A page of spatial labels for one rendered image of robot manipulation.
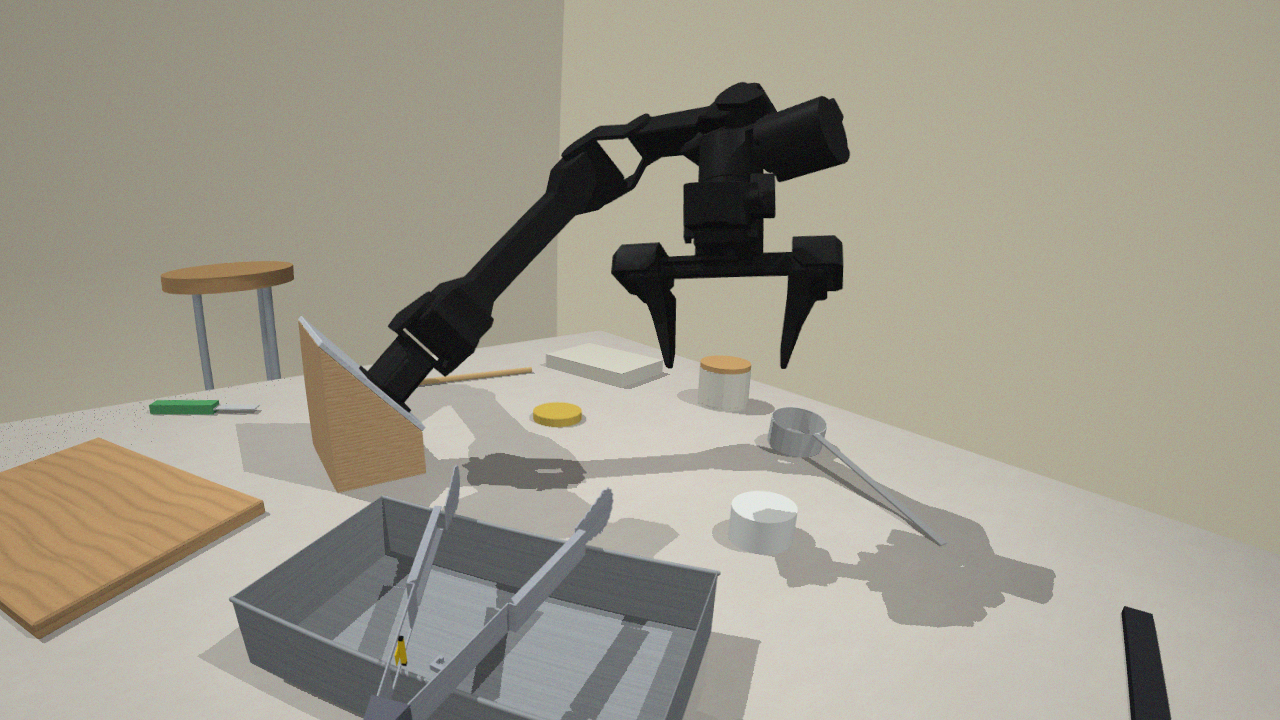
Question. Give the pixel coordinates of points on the grey saucepan with long handle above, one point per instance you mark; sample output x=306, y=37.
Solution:
x=799, y=432

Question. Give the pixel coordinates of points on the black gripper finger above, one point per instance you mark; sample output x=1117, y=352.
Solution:
x=651, y=289
x=805, y=287

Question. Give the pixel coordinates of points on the yellow flat disc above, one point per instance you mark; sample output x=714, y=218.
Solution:
x=557, y=414

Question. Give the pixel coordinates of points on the dark grey spatula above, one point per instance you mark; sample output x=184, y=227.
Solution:
x=1147, y=691

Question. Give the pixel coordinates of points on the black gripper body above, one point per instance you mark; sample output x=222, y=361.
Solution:
x=721, y=253

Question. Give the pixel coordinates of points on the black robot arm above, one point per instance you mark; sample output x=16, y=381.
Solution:
x=740, y=133

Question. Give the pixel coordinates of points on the tan wooden spatula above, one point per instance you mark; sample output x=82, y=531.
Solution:
x=476, y=375

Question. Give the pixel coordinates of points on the white short cylinder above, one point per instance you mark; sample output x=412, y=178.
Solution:
x=762, y=522

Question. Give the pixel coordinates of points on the grey canister with wooden lid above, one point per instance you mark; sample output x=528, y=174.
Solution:
x=724, y=383

